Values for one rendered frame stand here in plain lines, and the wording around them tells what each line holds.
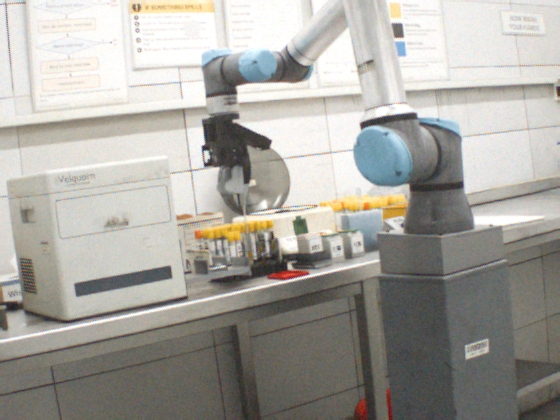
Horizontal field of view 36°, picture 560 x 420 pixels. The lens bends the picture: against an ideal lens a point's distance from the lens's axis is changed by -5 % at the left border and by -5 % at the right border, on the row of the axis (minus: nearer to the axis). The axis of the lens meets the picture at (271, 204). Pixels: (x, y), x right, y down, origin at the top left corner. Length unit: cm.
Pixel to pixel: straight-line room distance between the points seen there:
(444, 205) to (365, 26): 39
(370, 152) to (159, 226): 46
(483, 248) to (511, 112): 177
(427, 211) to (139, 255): 58
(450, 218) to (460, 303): 17
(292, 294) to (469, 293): 41
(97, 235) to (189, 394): 97
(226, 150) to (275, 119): 76
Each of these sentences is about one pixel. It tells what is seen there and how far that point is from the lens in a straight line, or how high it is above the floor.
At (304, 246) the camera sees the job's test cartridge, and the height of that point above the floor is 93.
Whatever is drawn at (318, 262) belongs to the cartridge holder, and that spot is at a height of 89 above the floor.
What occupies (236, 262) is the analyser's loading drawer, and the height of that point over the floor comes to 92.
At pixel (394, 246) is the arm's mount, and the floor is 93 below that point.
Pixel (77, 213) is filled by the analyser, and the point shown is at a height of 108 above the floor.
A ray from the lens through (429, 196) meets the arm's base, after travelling 180.
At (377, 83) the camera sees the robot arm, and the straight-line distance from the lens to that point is 171.
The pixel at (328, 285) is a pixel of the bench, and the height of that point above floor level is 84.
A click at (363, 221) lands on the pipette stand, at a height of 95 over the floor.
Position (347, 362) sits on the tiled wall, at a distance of 296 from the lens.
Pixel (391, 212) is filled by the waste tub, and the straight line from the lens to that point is 238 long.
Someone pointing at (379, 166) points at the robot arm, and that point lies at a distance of 169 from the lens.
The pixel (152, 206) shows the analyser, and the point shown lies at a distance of 182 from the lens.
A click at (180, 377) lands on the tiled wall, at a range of 261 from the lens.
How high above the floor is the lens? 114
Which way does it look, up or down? 3 degrees down
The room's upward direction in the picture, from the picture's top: 7 degrees counter-clockwise
